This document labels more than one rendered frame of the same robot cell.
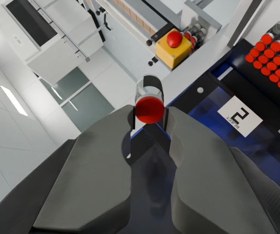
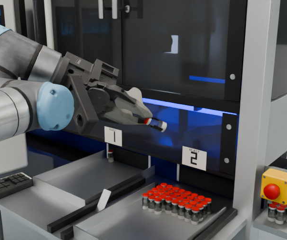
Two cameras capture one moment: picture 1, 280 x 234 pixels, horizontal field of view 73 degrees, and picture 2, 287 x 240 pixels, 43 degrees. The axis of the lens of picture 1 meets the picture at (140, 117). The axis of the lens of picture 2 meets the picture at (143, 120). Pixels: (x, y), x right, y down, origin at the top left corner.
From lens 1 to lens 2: 0.70 m
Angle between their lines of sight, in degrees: 53
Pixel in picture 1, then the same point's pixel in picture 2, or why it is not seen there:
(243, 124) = (188, 154)
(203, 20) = (271, 226)
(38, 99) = not seen: outside the picture
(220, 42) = (242, 209)
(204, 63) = (240, 184)
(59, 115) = not seen: outside the picture
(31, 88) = not seen: outside the picture
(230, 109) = (200, 158)
